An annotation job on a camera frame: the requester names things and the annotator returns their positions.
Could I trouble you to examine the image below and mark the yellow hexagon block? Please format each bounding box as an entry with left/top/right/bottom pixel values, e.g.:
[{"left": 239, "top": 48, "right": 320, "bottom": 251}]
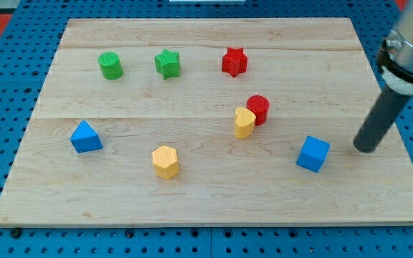
[{"left": 152, "top": 145, "right": 179, "bottom": 180}]

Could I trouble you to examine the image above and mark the wooden board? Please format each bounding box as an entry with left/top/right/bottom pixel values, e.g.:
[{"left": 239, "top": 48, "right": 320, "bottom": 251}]
[{"left": 0, "top": 18, "right": 413, "bottom": 228}]

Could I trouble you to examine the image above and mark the yellow heart block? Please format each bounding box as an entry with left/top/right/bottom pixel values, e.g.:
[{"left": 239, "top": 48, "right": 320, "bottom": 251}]
[{"left": 234, "top": 107, "right": 256, "bottom": 139}]

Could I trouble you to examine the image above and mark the red cylinder block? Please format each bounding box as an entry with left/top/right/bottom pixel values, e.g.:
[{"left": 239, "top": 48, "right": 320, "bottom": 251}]
[{"left": 247, "top": 95, "right": 270, "bottom": 125}]

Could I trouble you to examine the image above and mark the red star block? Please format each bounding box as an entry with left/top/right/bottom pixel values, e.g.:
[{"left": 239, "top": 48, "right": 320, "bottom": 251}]
[{"left": 222, "top": 47, "right": 248, "bottom": 77}]

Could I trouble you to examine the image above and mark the green star block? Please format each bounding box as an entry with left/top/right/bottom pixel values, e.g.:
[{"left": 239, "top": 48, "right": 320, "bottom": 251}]
[{"left": 154, "top": 49, "right": 180, "bottom": 80}]

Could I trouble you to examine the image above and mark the blue cube block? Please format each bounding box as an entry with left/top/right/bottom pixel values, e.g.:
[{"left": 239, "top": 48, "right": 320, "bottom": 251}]
[{"left": 296, "top": 135, "right": 331, "bottom": 173}]

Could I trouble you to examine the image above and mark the green cylinder block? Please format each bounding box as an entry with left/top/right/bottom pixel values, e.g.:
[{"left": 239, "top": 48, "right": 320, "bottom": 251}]
[{"left": 98, "top": 52, "right": 123, "bottom": 80}]

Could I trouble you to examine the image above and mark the blue triangle block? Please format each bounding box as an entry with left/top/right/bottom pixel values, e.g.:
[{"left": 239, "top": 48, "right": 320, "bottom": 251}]
[{"left": 70, "top": 120, "right": 103, "bottom": 153}]

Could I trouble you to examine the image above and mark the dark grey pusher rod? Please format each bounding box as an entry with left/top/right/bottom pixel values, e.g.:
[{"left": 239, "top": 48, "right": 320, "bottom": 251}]
[{"left": 353, "top": 85, "right": 410, "bottom": 153}]

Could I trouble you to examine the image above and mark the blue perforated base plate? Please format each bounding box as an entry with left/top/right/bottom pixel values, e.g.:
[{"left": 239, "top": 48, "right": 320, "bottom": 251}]
[{"left": 0, "top": 0, "right": 413, "bottom": 257}]

